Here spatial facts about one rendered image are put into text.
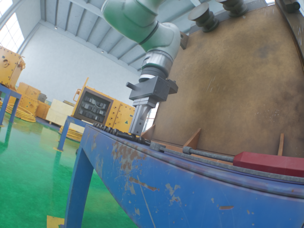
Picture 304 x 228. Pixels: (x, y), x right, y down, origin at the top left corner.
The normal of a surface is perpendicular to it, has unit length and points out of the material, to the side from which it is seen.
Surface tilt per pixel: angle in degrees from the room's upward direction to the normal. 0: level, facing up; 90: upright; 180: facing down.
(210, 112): 90
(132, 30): 163
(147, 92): 90
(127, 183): 90
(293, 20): 90
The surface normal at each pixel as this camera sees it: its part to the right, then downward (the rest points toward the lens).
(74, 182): 0.58, 0.00
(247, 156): -0.50, -0.77
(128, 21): 0.07, 0.81
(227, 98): -0.76, -0.36
